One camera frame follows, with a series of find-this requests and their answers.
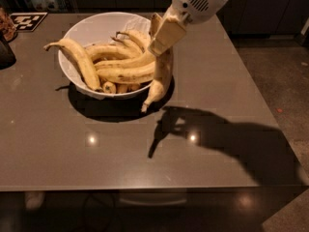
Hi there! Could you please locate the patterned jar at left edge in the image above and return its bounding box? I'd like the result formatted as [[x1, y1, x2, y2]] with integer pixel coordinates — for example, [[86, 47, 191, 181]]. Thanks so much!
[[0, 7, 17, 42]]

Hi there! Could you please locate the curved yellow banana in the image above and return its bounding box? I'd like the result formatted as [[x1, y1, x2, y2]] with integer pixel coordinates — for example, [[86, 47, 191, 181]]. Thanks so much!
[[140, 13, 175, 114]]

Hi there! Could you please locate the black white marker tag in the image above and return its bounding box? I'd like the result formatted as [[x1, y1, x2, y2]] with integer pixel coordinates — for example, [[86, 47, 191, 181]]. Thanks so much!
[[10, 13, 47, 32]]

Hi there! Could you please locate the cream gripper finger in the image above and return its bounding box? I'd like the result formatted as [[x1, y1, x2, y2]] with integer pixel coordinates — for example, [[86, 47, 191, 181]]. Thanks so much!
[[148, 15, 186, 56]]

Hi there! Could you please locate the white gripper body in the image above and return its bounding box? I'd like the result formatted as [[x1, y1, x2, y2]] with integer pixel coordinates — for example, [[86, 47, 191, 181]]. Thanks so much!
[[164, 0, 228, 24]]

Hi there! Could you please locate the small banana at bowl bottom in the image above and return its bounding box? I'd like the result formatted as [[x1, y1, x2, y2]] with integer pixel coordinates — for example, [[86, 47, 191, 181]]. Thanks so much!
[[102, 81, 117, 94]]

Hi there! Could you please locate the long banana at bowl front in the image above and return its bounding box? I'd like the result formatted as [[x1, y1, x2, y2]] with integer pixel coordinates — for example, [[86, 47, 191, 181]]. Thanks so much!
[[97, 62, 155, 84]]

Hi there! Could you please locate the banana with blue sticker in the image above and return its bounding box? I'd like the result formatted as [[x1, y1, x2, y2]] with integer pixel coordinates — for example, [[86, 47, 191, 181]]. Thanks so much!
[[43, 38, 102, 92]]

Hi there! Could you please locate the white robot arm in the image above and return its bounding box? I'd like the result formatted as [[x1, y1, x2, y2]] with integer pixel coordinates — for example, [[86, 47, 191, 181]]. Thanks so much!
[[149, 0, 228, 56]]

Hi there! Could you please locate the banana lying behind sticker banana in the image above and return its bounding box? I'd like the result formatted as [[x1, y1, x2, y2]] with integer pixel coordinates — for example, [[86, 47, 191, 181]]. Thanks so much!
[[85, 44, 141, 61]]

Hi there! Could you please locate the dark round object at left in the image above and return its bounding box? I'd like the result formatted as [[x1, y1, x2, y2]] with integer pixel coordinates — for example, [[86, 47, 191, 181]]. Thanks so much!
[[0, 32, 16, 69]]

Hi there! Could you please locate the white bowl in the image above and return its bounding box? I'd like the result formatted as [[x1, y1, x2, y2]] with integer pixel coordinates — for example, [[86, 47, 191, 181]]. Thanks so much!
[[58, 13, 156, 100]]

